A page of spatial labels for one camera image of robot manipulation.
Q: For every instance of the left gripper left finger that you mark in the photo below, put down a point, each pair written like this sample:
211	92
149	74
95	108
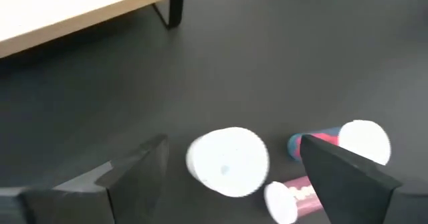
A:
140	184

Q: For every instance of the black table mat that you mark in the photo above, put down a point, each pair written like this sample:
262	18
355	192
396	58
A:
267	67

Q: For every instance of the small amber pill bottle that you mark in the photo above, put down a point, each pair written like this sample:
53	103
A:
230	160

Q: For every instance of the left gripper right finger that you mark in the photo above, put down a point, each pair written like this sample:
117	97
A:
344	190

